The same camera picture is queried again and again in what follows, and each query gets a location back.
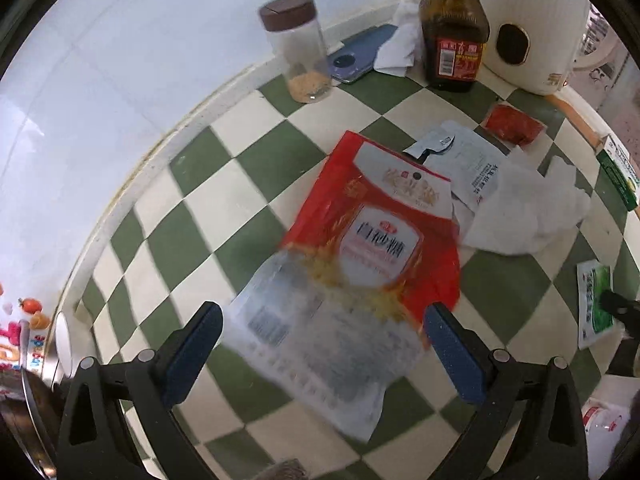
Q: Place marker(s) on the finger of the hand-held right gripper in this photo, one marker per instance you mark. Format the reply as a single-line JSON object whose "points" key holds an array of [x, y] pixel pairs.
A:
{"points": [[617, 307]]}

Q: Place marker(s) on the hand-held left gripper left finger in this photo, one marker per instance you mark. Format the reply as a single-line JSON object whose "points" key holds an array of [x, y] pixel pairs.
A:
{"points": [[192, 352]]}

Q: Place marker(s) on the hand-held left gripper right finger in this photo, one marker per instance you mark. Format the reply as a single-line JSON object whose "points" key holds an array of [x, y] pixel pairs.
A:
{"points": [[452, 355]]}

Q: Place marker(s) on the red and white sugar bag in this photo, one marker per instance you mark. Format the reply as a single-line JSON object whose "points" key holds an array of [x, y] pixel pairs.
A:
{"points": [[367, 260]]}

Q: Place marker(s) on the green and white snack packet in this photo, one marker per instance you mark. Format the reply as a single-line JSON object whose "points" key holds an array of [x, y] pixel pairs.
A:
{"points": [[595, 305]]}

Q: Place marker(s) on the white plastic bag red print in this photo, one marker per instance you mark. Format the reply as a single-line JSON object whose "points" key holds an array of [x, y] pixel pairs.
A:
{"points": [[607, 430]]}

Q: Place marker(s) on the large crumpled white paper towel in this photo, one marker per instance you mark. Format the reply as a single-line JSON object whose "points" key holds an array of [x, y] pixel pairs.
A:
{"points": [[530, 205]]}

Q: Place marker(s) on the green and white box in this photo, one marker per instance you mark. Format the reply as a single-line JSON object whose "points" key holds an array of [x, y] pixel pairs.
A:
{"points": [[620, 170]]}

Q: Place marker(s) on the colourful printed packet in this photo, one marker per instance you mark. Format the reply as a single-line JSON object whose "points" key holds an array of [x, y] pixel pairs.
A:
{"points": [[20, 330]]}

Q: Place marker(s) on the metal pot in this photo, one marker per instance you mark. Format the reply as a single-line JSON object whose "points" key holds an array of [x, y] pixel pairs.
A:
{"points": [[30, 420]]}

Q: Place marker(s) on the small red sauce packet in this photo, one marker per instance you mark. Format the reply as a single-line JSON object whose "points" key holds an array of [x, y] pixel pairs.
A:
{"points": [[513, 124]]}

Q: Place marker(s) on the white rice cooker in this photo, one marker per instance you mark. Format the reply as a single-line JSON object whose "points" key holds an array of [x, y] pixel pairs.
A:
{"points": [[530, 25]]}

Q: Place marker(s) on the blue smartphone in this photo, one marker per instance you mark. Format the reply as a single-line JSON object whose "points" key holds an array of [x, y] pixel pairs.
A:
{"points": [[357, 55]]}

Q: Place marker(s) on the crumpled white tissue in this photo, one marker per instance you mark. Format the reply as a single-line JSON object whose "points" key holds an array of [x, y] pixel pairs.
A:
{"points": [[400, 40]]}

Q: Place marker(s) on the clear jar with brown lid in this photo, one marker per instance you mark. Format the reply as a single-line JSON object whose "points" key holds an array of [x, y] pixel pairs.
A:
{"points": [[298, 50]]}

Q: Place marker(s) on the dark sauce bottle red label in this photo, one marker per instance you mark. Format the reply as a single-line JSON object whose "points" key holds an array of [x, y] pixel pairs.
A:
{"points": [[452, 20]]}

